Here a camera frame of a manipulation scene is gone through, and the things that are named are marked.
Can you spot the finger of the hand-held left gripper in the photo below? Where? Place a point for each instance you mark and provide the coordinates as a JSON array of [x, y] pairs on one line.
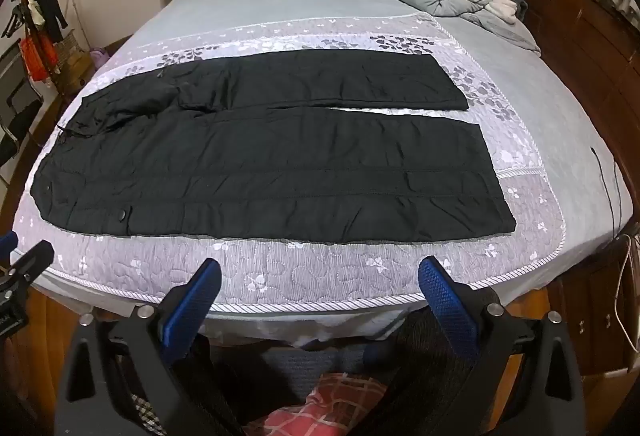
[[32, 258], [7, 243]]

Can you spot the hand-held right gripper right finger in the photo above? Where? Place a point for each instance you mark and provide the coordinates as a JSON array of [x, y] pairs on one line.
[[447, 303]]

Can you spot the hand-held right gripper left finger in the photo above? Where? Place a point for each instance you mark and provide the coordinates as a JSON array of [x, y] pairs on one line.
[[192, 303]]

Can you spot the black pants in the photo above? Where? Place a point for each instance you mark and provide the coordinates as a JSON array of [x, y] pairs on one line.
[[280, 166]]

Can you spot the lavender floral quilted bedspread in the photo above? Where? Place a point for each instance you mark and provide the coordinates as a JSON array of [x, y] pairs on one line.
[[300, 268]]

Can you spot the wooden nightstand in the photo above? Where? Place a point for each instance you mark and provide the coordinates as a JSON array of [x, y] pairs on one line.
[[590, 348]]

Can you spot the person's pink plaid clothing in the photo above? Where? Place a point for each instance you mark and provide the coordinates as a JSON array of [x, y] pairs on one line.
[[320, 408]]

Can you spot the orange cloth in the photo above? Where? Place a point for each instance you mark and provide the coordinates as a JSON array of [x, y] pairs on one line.
[[37, 56]]

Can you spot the wicker basket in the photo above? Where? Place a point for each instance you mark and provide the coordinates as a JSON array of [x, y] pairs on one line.
[[72, 61]]

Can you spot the purple slippers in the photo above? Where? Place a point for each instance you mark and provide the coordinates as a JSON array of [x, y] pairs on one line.
[[99, 56]]

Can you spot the dark clothes on rack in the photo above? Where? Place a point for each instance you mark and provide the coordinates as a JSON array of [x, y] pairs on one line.
[[47, 1]]

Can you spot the wooden headboard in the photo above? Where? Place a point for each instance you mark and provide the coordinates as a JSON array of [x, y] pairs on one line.
[[560, 31]]

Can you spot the small white cloth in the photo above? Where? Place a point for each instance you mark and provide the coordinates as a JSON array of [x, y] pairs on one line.
[[502, 11]]

